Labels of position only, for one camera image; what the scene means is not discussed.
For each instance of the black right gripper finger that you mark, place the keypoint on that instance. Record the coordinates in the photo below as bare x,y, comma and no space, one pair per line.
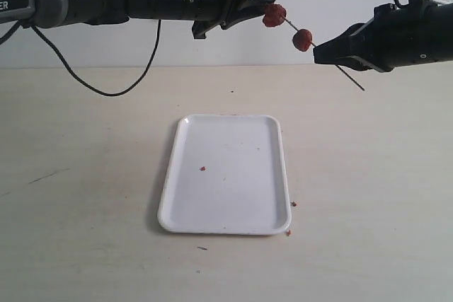
350,49

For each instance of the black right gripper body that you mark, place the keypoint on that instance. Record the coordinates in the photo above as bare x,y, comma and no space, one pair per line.
398,37

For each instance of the dark red date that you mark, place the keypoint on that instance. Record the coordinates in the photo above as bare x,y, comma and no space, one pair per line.
302,40
274,15

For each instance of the thin metal skewer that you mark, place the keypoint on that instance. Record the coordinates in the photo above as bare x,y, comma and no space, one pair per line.
336,66

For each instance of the dark red date front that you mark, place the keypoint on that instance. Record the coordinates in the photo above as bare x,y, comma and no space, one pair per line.
302,40

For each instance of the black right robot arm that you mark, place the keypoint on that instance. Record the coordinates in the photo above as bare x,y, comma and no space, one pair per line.
441,37

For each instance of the white rectangular plastic tray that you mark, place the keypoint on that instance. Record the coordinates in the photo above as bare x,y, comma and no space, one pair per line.
244,190

